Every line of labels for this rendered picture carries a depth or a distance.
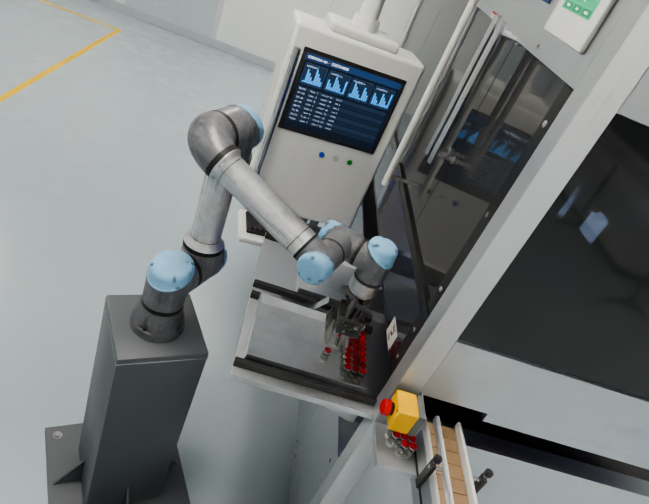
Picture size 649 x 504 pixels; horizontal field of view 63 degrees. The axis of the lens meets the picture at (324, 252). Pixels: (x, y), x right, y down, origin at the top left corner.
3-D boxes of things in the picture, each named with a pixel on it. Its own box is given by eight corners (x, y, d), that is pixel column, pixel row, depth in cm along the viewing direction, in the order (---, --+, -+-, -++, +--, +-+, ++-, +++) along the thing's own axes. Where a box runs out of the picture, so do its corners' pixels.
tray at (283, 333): (360, 333, 168) (365, 325, 166) (361, 397, 147) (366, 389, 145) (257, 300, 163) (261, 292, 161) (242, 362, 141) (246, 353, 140)
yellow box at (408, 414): (410, 413, 137) (423, 396, 134) (413, 437, 131) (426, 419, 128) (383, 405, 136) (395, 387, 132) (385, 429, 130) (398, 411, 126)
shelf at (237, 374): (384, 275, 204) (386, 271, 203) (398, 427, 146) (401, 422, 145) (264, 235, 196) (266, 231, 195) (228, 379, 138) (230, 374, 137)
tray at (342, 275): (387, 279, 199) (391, 272, 197) (392, 326, 177) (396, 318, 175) (301, 251, 193) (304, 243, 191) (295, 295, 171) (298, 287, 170)
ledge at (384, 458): (419, 439, 145) (422, 434, 144) (425, 482, 134) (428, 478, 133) (371, 425, 143) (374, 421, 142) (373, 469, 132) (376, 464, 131)
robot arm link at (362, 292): (353, 265, 136) (383, 275, 137) (347, 278, 139) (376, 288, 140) (353, 283, 130) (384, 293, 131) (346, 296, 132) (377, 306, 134)
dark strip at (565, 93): (393, 360, 145) (567, 85, 103) (395, 373, 141) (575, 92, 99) (389, 359, 145) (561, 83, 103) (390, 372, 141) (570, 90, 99)
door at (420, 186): (403, 163, 205) (480, 7, 174) (415, 226, 166) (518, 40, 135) (401, 163, 205) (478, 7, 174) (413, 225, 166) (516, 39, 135)
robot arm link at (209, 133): (179, 107, 115) (337, 269, 114) (209, 100, 125) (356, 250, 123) (157, 145, 122) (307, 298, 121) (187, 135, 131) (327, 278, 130)
